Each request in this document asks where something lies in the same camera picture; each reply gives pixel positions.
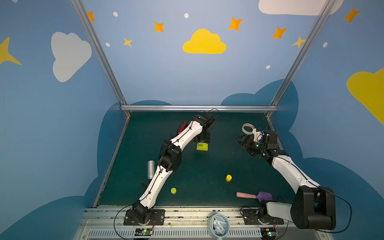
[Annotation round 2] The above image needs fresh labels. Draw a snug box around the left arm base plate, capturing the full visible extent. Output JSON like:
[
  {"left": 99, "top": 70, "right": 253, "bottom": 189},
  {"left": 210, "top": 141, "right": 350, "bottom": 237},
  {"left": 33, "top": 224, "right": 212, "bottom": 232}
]
[{"left": 123, "top": 210, "right": 165, "bottom": 226}]

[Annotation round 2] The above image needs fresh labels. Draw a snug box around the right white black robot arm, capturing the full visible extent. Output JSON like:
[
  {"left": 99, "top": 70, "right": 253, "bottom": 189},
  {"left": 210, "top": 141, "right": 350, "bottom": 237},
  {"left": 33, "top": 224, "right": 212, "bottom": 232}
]
[{"left": 236, "top": 130, "right": 336, "bottom": 230}]

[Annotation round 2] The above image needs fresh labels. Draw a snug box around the long green block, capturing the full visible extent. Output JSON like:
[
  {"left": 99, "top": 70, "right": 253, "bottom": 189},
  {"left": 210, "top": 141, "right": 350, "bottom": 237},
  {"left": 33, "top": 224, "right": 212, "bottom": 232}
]
[{"left": 197, "top": 143, "right": 208, "bottom": 149}]

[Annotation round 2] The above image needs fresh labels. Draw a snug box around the aluminium frame post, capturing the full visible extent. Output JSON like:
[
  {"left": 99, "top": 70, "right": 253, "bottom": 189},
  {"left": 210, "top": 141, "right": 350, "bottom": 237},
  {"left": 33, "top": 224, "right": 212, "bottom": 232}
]
[
  {"left": 71, "top": 0, "right": 131, "bottom": 118},
  {"left": 266, "top": 0, "right": 337, "bottom": 119}
]

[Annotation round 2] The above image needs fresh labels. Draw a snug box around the green circuit board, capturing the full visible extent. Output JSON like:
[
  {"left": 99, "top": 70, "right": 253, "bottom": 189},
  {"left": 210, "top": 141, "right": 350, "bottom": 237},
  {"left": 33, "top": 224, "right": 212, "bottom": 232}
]
[
  {"left": 261, "top": 228, "right": 277, "bottom": 240},
  {"left": 135, "top": 229, "right": 154, "bottom": 237}
]

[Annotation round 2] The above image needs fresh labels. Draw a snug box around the left green circuit board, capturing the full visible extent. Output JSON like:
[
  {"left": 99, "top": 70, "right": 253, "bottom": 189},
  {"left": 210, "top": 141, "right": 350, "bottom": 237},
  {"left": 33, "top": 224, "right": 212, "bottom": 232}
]
[{"left": 135, "top": 229, "right": 154, "bottom": 237}]

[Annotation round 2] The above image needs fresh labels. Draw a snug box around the aluminium frame rear bar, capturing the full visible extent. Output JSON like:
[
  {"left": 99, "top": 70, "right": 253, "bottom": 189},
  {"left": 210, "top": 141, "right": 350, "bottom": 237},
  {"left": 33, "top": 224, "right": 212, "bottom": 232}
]
[{"left": 121, "top": 105, "right": 278, "bottom": 112}]

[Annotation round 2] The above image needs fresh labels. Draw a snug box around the silver metal bottle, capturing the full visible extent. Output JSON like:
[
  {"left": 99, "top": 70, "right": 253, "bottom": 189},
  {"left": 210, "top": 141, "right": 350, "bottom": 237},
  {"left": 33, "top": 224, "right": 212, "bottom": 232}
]
[{"left": 147, "top": 160, "right": 157, "bottom": 180}]

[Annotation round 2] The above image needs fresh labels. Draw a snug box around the aluminium frame right post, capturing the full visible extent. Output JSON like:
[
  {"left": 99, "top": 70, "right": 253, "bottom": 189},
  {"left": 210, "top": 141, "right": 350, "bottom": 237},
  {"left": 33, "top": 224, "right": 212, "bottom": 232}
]
[{"left": 266, "top": 0, "right": 337, "bottom": 119}]

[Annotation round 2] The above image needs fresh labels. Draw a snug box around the white tape roll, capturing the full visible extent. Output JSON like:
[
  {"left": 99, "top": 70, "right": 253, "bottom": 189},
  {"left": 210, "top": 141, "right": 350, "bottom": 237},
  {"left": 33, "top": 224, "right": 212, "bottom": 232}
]
[{"left": 242, "top": 123, "right": 255, "bottom": 135}]

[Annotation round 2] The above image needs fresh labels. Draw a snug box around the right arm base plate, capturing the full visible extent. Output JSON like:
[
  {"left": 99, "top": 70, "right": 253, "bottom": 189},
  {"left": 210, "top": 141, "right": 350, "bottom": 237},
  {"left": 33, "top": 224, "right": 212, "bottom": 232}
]
[{"left": 240, "top": 209, "right": 285, "bottom": 225}]

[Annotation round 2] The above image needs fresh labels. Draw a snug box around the pink purple brush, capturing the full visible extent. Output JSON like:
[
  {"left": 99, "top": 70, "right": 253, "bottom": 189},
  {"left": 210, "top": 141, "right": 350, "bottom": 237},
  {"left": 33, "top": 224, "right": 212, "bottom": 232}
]
[{"left": 236, "top": 192, "right": 273, "bottom": 203}]

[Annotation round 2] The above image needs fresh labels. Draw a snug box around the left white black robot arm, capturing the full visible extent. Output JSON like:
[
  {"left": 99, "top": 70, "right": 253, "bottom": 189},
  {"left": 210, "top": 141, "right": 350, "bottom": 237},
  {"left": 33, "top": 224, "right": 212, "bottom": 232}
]
[{"left": 132, "top": 113, "right": 215, "bottom": 224}]

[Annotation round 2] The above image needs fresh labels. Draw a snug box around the aluminium front rail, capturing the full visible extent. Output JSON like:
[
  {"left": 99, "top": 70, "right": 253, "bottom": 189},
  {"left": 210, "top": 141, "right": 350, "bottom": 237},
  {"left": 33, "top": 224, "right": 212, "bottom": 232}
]
[{"left": 74, "top": 206, "right": 333, "bottom": 240}]

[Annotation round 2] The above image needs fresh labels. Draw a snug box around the aluminium frame left post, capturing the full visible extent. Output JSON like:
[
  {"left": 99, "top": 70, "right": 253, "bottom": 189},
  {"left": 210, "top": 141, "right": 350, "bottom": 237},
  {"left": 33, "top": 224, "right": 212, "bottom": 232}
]
[{"left": 71, "top": 0, "right": 131, "bottom": 118}]

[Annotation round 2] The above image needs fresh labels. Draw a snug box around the red metal bottle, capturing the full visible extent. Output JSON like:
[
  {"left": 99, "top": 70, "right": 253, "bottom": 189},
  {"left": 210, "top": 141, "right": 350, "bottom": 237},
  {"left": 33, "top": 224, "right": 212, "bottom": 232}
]
[{"left": 177, "top": 122, "right": 189, "bottom": 135}]

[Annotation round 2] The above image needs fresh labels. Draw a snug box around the round bowl with white pieces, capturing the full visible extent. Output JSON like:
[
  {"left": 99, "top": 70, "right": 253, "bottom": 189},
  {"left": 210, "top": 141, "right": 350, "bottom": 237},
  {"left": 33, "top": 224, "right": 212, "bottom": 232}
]
[{"left": 208, "top": 214, "right": 230, "bottom": 240}]

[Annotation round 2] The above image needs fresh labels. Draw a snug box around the right green circuit board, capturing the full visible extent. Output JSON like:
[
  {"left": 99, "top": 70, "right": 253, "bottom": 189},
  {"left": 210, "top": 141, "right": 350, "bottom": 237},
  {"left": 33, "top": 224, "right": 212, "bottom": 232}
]
[{"left": 261, "top": 228, "right": 277, "bottom": 240}]

